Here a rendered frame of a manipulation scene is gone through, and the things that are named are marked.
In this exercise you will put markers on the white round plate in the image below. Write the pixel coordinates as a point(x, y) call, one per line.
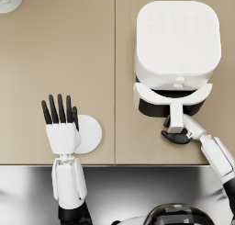
point(90, 133)

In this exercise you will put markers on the white air fryer body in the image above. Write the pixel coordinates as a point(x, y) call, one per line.
point(178, 43)

